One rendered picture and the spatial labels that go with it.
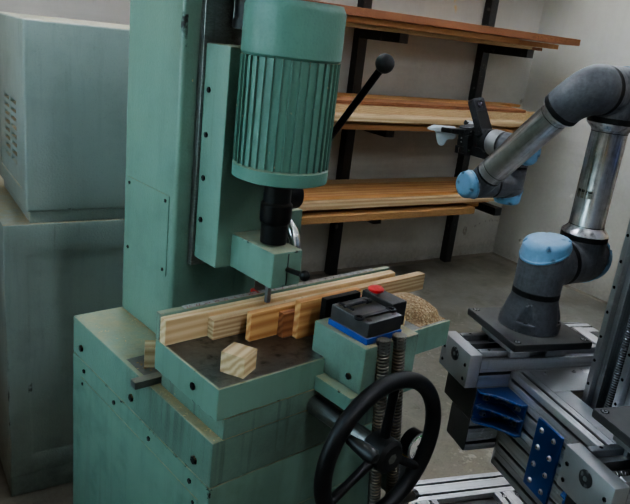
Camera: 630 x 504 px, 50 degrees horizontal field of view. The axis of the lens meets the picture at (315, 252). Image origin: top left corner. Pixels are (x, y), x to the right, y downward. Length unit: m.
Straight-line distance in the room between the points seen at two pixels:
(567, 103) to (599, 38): 3.18
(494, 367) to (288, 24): 0.98
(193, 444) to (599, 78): 1.16
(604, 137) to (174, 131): 1.01
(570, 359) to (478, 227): 3.37
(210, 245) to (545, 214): 3.88
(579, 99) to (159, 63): 0.92
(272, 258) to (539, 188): 3.93
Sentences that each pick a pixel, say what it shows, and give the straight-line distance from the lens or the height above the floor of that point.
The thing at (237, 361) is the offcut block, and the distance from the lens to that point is 1.14.
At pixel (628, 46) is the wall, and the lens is 4.72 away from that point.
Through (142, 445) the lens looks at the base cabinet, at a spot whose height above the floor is 0.66.
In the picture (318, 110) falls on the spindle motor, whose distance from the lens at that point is 1.17.
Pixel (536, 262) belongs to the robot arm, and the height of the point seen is 1.00.
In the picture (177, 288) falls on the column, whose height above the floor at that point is 0.93.
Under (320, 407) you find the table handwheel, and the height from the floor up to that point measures 0.82.
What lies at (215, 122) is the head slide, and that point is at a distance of 1.29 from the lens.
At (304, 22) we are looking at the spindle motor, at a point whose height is 1.47.
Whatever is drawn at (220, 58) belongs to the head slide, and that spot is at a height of 1.40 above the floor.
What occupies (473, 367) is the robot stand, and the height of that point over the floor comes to 0.74.
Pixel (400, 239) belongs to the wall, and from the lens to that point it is 4.65.
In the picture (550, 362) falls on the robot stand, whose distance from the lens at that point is 1.81.
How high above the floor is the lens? 1.46
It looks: 18 degrees down
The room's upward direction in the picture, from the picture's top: 7 degrees clockwise
